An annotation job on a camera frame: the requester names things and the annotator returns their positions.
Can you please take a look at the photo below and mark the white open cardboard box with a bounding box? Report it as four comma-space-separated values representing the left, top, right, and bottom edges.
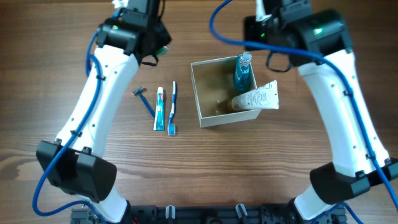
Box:
191, 56, 261, 128

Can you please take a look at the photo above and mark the blue cable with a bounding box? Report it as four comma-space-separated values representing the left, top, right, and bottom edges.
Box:
32, 9, 124, 224
208, 0, 398, 224

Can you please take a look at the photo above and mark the teal mouthwash bottle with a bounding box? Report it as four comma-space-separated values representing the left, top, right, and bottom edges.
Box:
233, 52, 252, 93

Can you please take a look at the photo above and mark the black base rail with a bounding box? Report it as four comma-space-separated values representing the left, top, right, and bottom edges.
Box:
70, 203, 348, 224

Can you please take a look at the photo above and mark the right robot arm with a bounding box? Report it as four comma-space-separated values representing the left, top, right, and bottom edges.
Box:
244, 1, 397, 222

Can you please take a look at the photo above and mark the green white soap packet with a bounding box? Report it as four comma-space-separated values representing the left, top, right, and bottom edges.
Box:
155, 45, 169, 57

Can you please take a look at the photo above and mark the teal white toothpaste tube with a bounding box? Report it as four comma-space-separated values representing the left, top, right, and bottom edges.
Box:
153, 87, 165, 131

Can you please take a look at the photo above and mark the blue disposable razor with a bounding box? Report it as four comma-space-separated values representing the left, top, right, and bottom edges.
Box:
132, 86, 155, 118

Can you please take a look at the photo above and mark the white green-leaf lotion tube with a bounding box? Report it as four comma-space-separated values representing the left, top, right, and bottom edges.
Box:
228, 80, 279, 111

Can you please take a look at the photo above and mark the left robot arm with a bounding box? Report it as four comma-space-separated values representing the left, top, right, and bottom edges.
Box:
32, 1, 171, 223

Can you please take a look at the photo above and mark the left blue cable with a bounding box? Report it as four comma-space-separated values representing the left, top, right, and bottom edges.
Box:
32, 9, 124, 224

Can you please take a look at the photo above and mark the right blue cable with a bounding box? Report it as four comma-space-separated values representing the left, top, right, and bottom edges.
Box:
208, 0, 398, 224

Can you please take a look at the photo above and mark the blue white toothbrush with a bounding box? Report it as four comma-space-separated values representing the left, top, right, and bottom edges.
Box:
168, 81, 177, 136

